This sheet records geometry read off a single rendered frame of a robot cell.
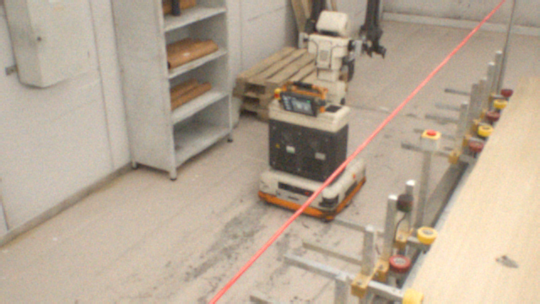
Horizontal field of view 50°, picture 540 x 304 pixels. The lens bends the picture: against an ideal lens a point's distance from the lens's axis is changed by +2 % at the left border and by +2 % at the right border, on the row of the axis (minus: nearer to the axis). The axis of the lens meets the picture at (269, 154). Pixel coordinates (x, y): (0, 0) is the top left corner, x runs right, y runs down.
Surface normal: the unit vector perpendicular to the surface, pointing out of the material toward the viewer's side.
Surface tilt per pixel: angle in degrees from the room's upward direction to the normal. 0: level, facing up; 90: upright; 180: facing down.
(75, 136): 90
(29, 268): 0
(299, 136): 90
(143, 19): 90
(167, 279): 0
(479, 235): 0
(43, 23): 90
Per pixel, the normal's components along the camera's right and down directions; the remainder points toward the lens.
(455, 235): 0.00, -0.90
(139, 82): -0.49, 0.39
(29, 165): 0.87, 0.22
